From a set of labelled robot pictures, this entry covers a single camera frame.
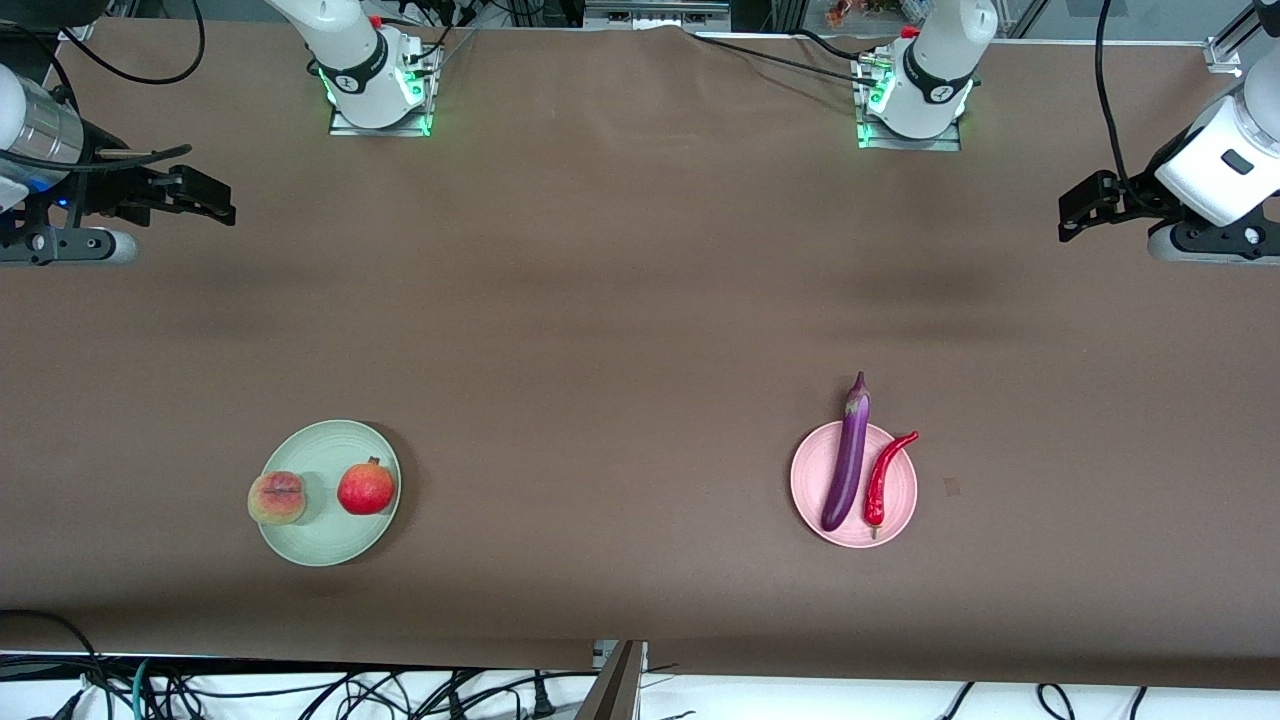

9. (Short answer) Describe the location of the yellow-pink peach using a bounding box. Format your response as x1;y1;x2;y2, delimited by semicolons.
247;471;307;527

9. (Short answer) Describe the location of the red pomegranate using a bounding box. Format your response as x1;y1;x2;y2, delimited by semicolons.
337;457;396;516

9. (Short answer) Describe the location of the red chili pepper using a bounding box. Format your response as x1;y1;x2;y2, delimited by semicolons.
864;430;920;541

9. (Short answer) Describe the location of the purple eggplant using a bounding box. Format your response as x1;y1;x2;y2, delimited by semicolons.
821;372;872;533

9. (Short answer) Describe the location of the light green round plate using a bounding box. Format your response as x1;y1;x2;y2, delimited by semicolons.
257;419;403;568

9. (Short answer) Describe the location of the pink round plate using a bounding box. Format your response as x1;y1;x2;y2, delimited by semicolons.
790;420;919;550

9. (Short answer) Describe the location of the grey metal box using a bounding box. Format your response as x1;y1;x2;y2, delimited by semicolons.
585;0;731;31

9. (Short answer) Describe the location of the brown table cloth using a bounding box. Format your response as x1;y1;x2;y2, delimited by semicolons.
0;18;1280;691

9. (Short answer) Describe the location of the brown support beam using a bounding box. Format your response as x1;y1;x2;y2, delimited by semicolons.
575;640;649;720

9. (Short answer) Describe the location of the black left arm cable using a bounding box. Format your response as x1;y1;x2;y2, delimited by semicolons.
1093;0;1146;196

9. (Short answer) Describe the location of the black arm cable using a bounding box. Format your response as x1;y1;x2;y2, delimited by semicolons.
1093;0;1146;196
40;0;208;166

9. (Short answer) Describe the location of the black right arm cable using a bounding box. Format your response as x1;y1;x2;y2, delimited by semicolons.
40;0;208;166

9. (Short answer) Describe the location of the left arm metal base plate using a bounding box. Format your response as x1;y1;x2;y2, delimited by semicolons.
852;50;963;153

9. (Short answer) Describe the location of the black cable across cloth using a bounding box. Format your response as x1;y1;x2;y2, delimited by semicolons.
690;28;871;83

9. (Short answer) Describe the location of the black looped floor cable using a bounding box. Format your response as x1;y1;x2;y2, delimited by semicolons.
0;610;106;720

